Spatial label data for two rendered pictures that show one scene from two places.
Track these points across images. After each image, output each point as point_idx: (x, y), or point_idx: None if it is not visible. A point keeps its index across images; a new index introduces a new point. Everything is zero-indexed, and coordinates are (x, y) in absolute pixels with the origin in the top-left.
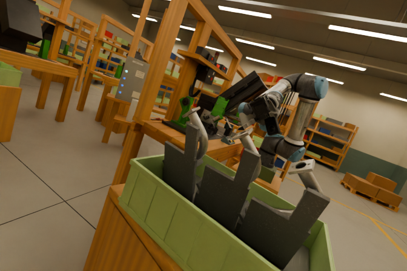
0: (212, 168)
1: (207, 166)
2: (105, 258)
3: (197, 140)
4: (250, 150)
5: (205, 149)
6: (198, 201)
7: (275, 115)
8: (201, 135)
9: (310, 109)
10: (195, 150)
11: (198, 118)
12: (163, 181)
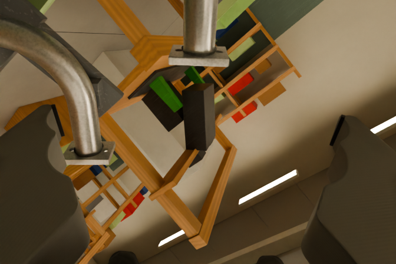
0: None
1: None
2: None
3: (98, 71)
4: (218, 3)
5: (59, 42)
6: None
7: (338, 121)
8: (99, 84)
9: None
10: (72, 49)
11: (99, 132)
12: (43, 6)
